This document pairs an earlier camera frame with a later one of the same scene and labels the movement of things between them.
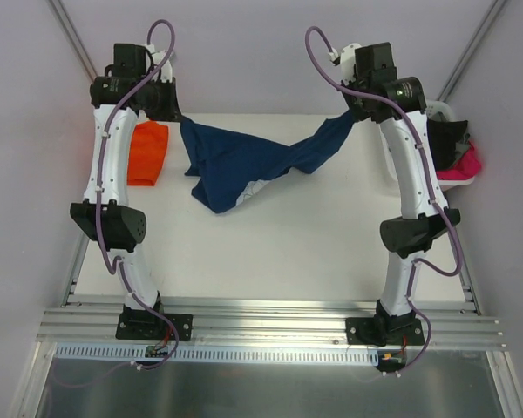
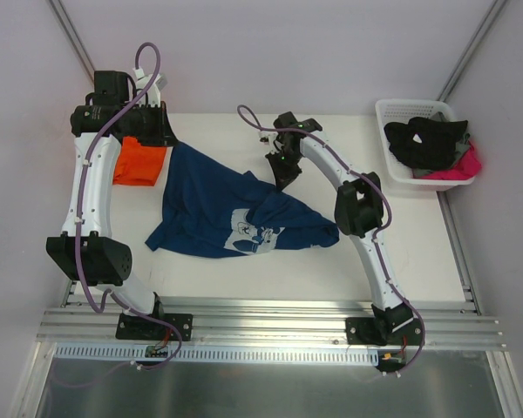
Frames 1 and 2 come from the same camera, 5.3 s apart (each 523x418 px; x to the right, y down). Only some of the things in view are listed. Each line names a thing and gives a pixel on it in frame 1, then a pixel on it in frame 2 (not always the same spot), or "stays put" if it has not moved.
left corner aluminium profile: x=75 y=38 stays put
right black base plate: x=384 y=329 stays put
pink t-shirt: x=467 y=167 stays put
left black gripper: x=166 y=103 → x=158 y=126
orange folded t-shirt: x=146 y=153 stays put
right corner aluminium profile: x=493 y=13 stays put
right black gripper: x=357 y=106 → x=283 y=161
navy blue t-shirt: x=227 y=167 → x=212 y=210
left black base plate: x=151 y=324 stays put
